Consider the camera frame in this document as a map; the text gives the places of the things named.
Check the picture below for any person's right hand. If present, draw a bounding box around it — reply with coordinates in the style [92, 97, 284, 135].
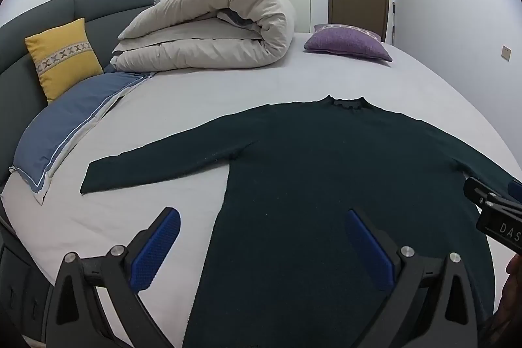
[499, 253, 522, 318]

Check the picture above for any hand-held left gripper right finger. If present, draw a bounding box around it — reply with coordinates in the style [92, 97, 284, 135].
[346, 208, 480, 348]

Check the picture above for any folded beige duvet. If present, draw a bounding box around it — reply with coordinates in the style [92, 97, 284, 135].
[111, 0, 296, 72]

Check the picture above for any yellow patterned cushion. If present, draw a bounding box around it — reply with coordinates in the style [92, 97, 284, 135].
[24, 18, 103, 105]

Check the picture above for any dark green sweater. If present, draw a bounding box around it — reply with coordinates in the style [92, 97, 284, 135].
[80, 95, 522, 348]

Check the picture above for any dark grey bed frame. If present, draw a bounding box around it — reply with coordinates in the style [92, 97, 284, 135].
[0, 215, 55, 345]

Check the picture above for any grey-blue upholstered headboard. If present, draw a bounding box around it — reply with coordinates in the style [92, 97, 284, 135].
[0, 0, 160, 186]

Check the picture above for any blue pillow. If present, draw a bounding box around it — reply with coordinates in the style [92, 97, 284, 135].
[9, 71, 156, 206]

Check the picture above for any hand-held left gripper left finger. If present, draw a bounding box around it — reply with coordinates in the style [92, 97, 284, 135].
[45, 206, 182, 348]

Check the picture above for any purple cushion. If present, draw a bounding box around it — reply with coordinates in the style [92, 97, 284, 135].
[304, 24, 393, 62]

